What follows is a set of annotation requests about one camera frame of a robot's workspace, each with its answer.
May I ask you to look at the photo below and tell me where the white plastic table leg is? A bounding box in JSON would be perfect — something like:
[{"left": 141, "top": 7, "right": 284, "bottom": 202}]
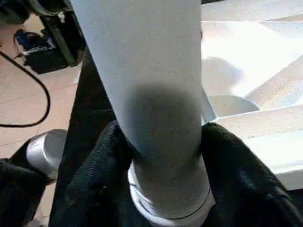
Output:
[{"left": 68, "top": 0, "right": 217, "bottom": 227}]

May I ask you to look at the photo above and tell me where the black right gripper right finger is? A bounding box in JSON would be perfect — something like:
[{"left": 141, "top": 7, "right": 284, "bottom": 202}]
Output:
[{"left": 199, "top": 122, "right": 303, "bottom": 227}]

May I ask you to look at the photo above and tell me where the white plastic table top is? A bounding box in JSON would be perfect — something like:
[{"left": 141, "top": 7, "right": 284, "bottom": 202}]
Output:
[{"left": 198, "top": 0, "right": 303, "bottom": 192}]

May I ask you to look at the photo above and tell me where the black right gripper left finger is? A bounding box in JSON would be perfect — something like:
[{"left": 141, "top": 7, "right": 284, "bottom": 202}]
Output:
[{"left": 49, "top": 120, "right": 143, "bottom": 227}]

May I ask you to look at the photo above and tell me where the black floor equipment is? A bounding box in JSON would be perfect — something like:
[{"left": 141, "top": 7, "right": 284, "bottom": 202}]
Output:
[{"left": 13, "top": 9, "right": 87, "bottom": 75}]

